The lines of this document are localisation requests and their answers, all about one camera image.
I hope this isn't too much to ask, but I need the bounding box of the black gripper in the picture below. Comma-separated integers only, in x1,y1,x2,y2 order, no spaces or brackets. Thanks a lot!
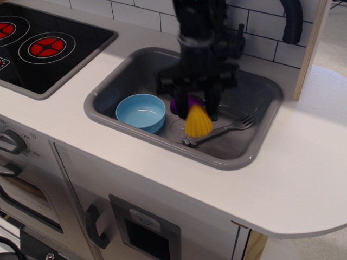
155,42,239,119

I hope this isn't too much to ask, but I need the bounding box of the yellow toy corn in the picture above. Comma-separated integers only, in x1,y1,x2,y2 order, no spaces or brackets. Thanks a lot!
184,105,213,138

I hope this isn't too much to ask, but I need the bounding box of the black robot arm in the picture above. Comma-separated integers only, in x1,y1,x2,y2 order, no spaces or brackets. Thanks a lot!
156,1,245,119

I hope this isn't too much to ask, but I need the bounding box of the light blue bowl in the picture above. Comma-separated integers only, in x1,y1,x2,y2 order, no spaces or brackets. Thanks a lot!
115,94,166,133

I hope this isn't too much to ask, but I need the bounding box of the grey sink basin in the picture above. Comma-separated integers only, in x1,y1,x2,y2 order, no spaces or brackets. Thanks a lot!
84,48,283,170

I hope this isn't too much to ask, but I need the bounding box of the purple toy eggplant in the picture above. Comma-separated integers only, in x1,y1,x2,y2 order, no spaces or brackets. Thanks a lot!
170,94,218,122

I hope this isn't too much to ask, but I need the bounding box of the grey toy fork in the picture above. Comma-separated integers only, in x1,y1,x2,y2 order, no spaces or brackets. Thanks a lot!
182,114,255,148

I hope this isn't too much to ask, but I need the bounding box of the black faucet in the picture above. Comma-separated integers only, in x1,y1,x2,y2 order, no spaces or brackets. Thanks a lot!
226,1,303,61

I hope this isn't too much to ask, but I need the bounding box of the light wooden side panel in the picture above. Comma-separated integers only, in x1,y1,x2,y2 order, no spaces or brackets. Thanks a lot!
292,0,332,101

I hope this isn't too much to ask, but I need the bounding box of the grey dispenser panel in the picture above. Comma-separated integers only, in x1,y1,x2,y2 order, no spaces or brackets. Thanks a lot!
109,194,182,260

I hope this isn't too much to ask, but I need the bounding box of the black toy stovetop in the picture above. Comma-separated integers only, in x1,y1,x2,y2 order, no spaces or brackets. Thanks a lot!
1,2,118,100

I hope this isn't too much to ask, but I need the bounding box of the grey oven knob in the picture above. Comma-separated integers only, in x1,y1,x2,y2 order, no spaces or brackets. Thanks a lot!
1,130,28,155

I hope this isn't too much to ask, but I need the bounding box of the dark grey cabinet handle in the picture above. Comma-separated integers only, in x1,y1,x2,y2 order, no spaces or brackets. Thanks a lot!
85,205,110,249

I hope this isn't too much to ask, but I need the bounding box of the grey oven door handle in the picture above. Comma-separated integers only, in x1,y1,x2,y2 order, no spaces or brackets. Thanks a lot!
0,162,22,178

